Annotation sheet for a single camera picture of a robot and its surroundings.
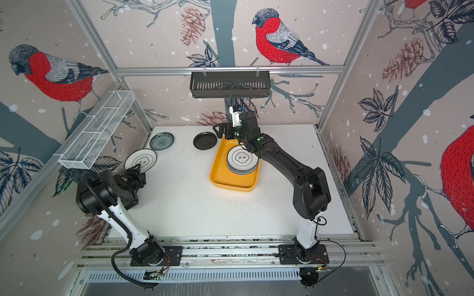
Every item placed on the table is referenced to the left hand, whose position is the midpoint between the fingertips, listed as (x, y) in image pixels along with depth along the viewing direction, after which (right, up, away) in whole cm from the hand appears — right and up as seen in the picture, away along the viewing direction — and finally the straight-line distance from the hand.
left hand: (145, 162), depth 97 cm
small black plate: (+29, +12, +16) cm, 35 cm away
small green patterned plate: (+1, +11, +17) cm, 20 cm away
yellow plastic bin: (+40, -7, 0) cm, 41 cm away
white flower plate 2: (+51, +1, +4) cm, 51 cm away
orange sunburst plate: (+52, -6, +1) cm, 52 cm away
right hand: (+43, +19, -15) cm, 49 cm away
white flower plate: (-4, +1, +9) cm, 10 cm away
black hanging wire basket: (+45, +45, +9) cm, 64 cm away
